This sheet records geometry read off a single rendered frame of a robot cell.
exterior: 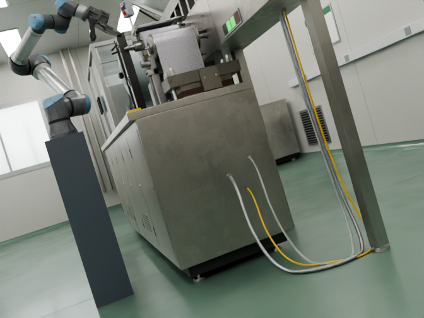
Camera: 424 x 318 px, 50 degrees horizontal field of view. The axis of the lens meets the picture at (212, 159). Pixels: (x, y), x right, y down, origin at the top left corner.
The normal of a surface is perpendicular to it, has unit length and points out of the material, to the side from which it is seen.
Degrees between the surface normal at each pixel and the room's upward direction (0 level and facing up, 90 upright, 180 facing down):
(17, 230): 90
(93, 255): 90
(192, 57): 90
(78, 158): 90
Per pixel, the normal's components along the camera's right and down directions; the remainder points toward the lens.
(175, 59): 0.28, -0.04
